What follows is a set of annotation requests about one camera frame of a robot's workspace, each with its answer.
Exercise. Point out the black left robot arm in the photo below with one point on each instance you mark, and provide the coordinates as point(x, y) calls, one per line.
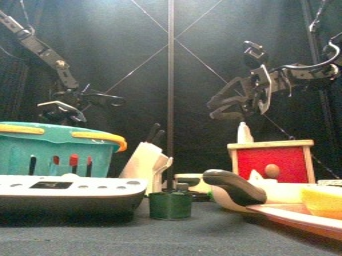
point(40, 50)

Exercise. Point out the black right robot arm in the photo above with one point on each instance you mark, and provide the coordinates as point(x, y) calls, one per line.
point(311, 73)

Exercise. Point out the thin black frame pole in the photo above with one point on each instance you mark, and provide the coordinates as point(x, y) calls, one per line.
point(170, 83)

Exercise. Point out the flat grey white item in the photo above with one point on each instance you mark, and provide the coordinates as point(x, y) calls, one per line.
point(330, 182)

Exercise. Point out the red wooden drawer box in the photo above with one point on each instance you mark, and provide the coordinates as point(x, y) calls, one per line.
point(289, 156)

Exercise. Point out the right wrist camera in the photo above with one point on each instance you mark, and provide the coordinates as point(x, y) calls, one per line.
point(254, 53)

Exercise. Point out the white knife block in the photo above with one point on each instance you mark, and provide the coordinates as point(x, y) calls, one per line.
point(144, 163)

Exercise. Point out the yellow orange toy fruit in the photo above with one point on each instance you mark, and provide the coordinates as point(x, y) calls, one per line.
point(325, 201)

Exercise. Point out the wooden tray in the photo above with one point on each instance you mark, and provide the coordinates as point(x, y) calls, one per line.
point(302, 220)

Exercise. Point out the dark green cup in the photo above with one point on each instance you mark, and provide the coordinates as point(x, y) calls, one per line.
point(170, 206)

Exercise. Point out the small white bottle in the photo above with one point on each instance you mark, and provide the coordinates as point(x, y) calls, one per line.
point(245, 135)

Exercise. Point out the white and black scale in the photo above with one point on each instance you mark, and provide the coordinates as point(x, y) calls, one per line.
point(67, 196)

